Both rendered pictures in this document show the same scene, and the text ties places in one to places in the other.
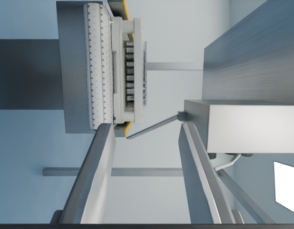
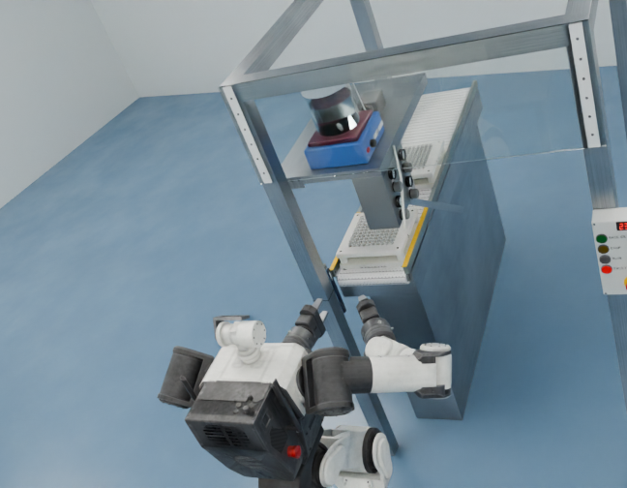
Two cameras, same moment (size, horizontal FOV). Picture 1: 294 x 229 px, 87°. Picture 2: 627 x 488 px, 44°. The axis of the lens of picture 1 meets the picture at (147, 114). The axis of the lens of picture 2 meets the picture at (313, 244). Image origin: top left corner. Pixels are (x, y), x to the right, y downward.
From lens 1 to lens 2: 236 cm
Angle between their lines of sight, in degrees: 50
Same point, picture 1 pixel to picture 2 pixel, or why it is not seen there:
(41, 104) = (417, 300)
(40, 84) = (403, 300)
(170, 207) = not seen: outside the picture
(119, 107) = (394, 263)
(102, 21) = (345, 278)
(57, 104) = not seen: hidden behind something
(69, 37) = (360, 290)
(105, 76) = (373, 276)
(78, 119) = (406, 288)
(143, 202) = not seen: outside the picture
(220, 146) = (393, 221)
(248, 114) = (368, 209)
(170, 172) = (617, 24)
